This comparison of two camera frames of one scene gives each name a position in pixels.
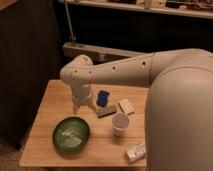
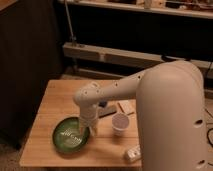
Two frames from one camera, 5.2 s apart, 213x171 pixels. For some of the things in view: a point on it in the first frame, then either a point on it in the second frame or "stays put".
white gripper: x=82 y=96 -> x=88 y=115
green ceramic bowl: x=71 y=134 stays put
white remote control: x=135 y=153 stays put
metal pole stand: x=73 y=37 stays put
